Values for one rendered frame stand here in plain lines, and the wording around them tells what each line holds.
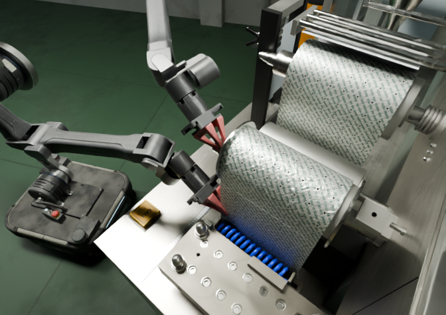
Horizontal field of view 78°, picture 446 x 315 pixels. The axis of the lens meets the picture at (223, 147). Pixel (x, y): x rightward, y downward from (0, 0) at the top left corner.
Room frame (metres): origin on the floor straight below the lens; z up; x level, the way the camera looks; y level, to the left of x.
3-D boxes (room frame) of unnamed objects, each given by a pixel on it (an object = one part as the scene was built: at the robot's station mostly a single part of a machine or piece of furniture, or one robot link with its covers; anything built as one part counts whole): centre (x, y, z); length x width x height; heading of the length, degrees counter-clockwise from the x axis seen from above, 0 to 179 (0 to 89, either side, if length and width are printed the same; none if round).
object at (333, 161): (0.42, -0.20, 1.18); 0.26 x 0.12 x 0.12; 52
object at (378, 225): (0.22, -0.26, 1.28); 0.06 x 0.05 x 0.02; 52
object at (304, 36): (3.20, -1.05, 0.28); 0.37 x 0.36 x 0.57; 75
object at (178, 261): (0.23, 0.11, 1.05); 0.04 x 0.04 x 0.04
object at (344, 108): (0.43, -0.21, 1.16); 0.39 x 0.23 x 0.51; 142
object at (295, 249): (0.28, -0.09, 1.11); 0.23 x 0.01 x 0.18; 52
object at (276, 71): (0.62, -0.17, 1.34); 0.06 x 0.06 x 0.06; 52
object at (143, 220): (0.43, 0.25, 0.91); 0.07 x 0.07 x 0.02; 52
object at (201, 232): (0.31, 0.06, 1.05); 0.04 x 0.04 x 0.04
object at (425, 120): (0.42, -0.41, 1.34); 0.07 x 0.07 x 0.07; 52
